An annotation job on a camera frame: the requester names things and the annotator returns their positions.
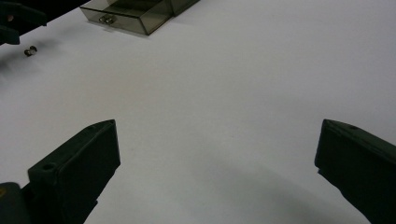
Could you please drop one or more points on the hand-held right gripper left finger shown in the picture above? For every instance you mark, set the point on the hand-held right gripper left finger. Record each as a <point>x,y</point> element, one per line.
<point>74,168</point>

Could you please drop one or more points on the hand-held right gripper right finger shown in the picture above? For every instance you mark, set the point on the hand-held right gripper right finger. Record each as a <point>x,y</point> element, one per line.
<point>361,161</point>

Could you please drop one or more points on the smoky transparent plastic drawer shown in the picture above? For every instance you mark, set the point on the smoky transparent plastic drawer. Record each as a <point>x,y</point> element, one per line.
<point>134,18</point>

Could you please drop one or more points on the smoky transparent drawer cabinet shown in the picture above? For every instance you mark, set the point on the smoky transparent drawer cabinet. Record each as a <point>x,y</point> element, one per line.
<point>182,5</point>

